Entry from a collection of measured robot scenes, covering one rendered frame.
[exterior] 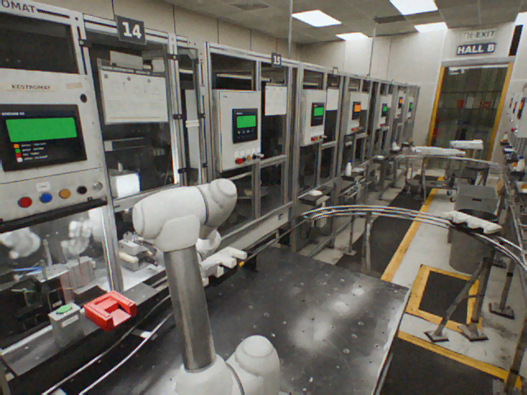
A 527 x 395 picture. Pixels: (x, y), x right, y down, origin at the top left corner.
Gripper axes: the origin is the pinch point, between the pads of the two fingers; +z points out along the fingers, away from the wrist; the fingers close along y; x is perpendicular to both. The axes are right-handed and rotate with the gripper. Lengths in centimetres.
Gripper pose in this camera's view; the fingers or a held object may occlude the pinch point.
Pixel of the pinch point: (139, 247)
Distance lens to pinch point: 176.8
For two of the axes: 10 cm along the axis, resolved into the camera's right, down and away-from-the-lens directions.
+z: -8.3, -1.9, 5.2
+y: 0.2, -9.5, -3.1
